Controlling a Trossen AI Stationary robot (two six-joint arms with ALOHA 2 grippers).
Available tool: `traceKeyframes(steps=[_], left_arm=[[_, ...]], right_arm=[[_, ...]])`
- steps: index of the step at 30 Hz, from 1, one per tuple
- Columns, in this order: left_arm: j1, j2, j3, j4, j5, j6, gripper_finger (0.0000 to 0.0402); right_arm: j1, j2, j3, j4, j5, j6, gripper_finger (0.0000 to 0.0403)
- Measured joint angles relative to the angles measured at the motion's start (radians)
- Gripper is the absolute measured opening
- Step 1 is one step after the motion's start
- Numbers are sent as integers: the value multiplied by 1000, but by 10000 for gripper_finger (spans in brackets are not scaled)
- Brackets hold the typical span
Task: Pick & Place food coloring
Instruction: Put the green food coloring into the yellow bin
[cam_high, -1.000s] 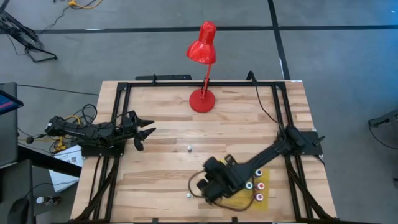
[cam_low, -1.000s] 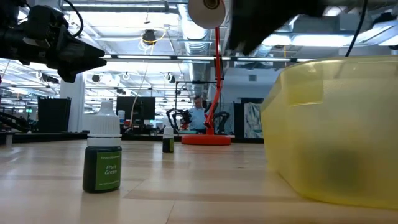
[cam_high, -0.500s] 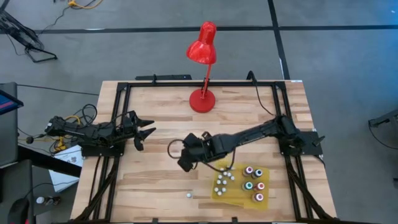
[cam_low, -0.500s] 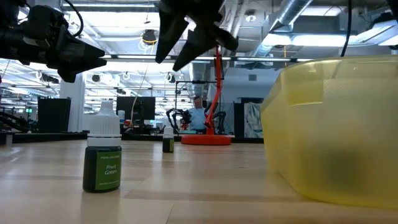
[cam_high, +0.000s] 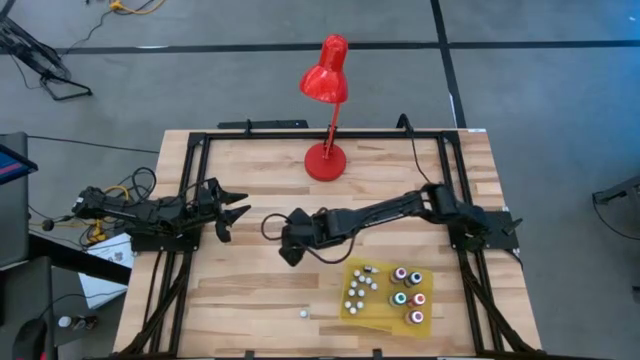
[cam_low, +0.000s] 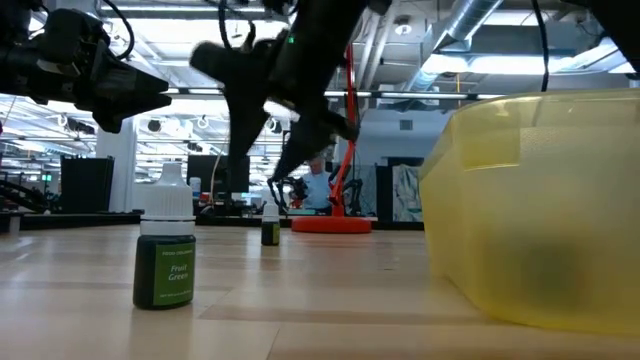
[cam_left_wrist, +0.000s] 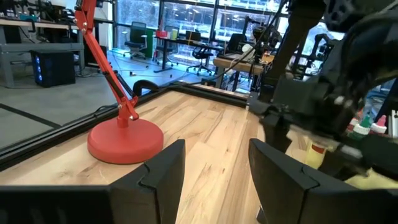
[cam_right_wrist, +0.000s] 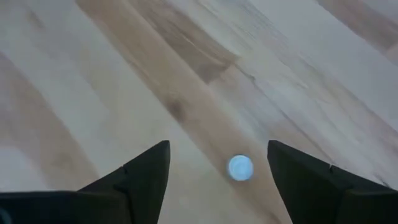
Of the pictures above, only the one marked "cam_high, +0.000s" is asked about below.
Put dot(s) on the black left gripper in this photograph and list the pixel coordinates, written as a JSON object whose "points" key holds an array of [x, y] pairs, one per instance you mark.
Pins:
{"points": [[207, 210]]}

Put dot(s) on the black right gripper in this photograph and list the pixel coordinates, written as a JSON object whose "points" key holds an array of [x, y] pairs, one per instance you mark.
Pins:
{"points": [[307, 230]]}

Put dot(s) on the yellow translucent plastic bin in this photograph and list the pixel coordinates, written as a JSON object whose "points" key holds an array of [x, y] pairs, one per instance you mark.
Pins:
{"points": [[381, 320]]}

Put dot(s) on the large green-capped colouring bottle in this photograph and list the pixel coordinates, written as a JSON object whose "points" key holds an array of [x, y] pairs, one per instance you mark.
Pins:
{"points": [[398, 298]]}

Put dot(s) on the large purple-capped colouring bottle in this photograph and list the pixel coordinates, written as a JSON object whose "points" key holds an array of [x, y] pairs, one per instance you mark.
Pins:
{"points": [[414, 278]]}

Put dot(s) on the large red-capped colouring bottle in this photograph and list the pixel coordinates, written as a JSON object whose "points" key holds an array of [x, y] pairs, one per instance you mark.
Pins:
{"points": [[417, 299]]}

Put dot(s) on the large pink-capped colouring bottle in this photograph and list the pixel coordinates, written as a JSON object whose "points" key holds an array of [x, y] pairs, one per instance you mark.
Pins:
{"points": [[415, 316]]}

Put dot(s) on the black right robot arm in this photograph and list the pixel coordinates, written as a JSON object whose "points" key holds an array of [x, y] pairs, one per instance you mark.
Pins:
{"points": [[380, 212]]}

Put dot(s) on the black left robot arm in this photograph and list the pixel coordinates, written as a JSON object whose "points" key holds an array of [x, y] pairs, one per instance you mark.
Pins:
{"points": [[145, 215]]}

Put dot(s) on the black power strip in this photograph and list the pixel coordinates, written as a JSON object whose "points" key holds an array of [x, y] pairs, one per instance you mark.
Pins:
{"points": [[270, 124]]}

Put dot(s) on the white paper sheet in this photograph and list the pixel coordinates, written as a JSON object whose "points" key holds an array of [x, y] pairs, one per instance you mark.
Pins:
{"points": [[107, 290]]}

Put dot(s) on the red desk lamp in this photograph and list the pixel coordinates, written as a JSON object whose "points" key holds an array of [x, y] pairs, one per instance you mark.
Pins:
{"points": [[325, 80]]}

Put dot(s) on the small black round object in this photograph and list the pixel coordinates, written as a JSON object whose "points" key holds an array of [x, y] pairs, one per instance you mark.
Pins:
{"points": [[47, 225]]}

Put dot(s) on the white-capped dark bottle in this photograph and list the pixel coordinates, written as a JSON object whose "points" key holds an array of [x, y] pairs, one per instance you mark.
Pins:
{"points": [[65, 321]]}

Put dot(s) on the dark grey cabinet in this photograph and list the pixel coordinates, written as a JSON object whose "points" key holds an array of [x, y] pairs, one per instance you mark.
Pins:
{"points": [[12, 225]]}

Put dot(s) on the laptop with blue screen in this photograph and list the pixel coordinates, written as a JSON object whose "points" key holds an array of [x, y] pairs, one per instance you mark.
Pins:
{"points": [[12, 165]]}

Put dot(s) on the black office desk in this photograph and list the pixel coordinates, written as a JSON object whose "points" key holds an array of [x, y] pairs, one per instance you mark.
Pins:
{"points": [[25, 295]]}

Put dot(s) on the black tripod stand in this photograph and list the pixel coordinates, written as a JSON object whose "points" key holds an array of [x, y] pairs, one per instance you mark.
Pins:
{"points": [[45, 62]]}

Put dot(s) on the black computer mouse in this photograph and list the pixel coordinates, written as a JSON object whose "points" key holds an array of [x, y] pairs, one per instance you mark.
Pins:
{"points": [[31, 340]]}

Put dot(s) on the black metal table frame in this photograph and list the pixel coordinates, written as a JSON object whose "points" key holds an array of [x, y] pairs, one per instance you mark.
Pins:
{"points": [[300, 135]]}

